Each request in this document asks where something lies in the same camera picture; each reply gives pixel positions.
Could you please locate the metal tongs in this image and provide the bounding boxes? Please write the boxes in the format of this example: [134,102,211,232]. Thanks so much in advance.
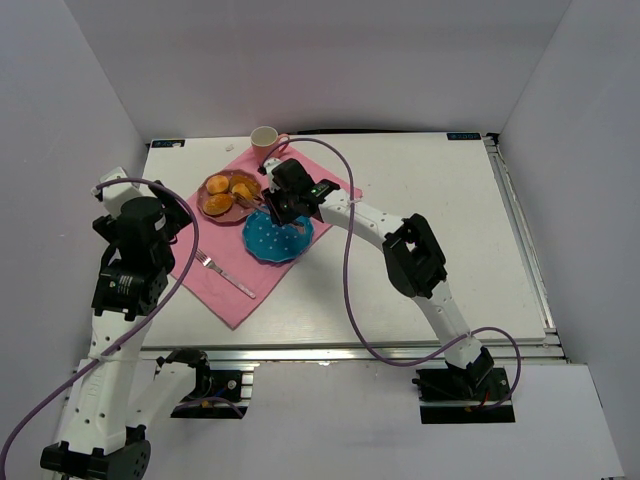
[234,194,307,235]

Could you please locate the round bread roll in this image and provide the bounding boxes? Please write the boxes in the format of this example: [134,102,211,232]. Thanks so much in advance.
[205,175,230,195]
[230,182,258,201]

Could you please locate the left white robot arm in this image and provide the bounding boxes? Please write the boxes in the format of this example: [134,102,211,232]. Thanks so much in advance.
[40,174,207,479]

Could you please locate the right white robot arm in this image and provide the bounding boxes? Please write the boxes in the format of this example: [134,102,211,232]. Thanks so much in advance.
[259,158,494,398]

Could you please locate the dark brown flat bread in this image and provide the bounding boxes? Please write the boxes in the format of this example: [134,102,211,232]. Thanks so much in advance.
[229,174,261,192]

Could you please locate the blue polka dot plate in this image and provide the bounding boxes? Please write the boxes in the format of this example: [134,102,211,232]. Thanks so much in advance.
[242,211,314,263]

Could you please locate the mauve polka dot plate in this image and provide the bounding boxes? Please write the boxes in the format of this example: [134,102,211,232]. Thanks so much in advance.
[196,169,263,224]

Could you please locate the sesame seed bun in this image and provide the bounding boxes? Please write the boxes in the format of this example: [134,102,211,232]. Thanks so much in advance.
[202,193,234,216]

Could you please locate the pink mug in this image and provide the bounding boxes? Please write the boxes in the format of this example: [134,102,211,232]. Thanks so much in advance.
[250,126,290,167]

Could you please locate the pink cloth placemat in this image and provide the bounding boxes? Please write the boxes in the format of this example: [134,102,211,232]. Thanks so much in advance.
[170,143,363,330]

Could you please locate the left corner label sticker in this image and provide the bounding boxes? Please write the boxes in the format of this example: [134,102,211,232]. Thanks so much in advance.
[150,139,185,149]

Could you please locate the corner label sticker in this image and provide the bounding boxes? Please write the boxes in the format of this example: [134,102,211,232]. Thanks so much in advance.
[150,139,185,149]
[446,132,482,141]

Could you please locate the right corner label sticker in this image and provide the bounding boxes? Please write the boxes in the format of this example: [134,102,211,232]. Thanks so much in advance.
[446,132,482,141]

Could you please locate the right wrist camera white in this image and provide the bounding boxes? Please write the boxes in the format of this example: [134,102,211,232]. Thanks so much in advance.
[258,157,282,192]

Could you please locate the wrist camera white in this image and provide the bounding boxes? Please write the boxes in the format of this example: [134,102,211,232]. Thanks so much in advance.
[258,157,282,192]
[91,167,142,218]

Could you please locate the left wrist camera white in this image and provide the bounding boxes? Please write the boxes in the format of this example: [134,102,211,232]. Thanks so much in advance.
[91,167,142,218]

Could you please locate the fork with pink handle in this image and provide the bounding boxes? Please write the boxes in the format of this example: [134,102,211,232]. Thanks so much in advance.
[195,249,256,299]

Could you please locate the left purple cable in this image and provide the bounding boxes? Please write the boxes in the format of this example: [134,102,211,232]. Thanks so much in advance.
[0,178,201,480]

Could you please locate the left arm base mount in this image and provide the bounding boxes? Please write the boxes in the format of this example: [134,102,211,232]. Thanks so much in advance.
[155,348,248,419]

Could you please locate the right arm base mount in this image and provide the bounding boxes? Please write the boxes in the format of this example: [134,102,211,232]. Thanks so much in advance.
[412,368,516,425]

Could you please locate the aluminium table frame rail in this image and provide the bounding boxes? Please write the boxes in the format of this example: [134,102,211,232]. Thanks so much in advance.
[143,133,563,359]

